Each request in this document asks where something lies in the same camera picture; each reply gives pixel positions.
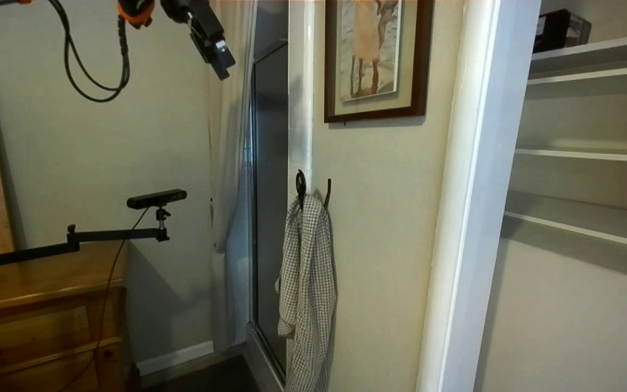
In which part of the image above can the checked hanging cloth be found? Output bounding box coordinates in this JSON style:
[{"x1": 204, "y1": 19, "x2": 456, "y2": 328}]
[{"x1": 275, "y1": 190, "x2": 339, "y2": 392}]

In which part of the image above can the black stereo camera bar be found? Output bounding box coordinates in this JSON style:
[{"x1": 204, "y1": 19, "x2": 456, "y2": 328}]
[{"x1": 125, "y1": 187, "x2": 189, "y2": 213}]

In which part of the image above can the white sheer curtain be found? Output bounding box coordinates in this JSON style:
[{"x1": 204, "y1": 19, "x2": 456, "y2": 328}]
[{"x1": 204, "y1": 0, "x2": 260, "y2": 354}]

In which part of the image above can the dark framed wall picture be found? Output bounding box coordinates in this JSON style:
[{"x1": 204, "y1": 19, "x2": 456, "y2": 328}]
[{"x1": 323, "y1": 0, "x2": 439, "y2": 125}]

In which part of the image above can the black spiral wall hook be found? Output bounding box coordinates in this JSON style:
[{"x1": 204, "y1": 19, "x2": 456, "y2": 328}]
[{"x1": 294, "y1": 168, "x2": 309, "y2": 211}]

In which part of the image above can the black camera cable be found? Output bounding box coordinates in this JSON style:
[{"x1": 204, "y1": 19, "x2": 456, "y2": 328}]
[{"x1": 73, "y1": 207, "x2": 152, "y2": 392}]

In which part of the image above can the black box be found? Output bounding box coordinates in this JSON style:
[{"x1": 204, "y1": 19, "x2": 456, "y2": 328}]
[{"x1": 532, "y1": 6, "x2": 595, "y2": 55}]

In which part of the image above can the orange black cable clamp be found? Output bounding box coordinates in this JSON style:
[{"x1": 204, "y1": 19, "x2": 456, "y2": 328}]
[{"x1": 115, "y1": 0, "x2": 160, "y2": 30}]

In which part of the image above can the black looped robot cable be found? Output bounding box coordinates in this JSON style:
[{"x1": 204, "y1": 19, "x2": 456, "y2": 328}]
[{"x1": 46, "y1": 0, "x2": 133, "y2": 105}]

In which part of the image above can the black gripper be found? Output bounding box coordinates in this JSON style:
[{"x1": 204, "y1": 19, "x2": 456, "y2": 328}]
[{"x1": 160, "y1": 0, "x2": 238, "y2": 82}]

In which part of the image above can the wooden dresser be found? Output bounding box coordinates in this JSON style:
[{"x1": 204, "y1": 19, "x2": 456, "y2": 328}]
[{"x1": 0, "y1": 239, "x2": 133, "y2": 392}]

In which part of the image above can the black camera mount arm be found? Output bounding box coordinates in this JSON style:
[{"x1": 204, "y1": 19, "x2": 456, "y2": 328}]
[{"x1": 0, "y1": 204, "x2": 174, "y2": 274}]

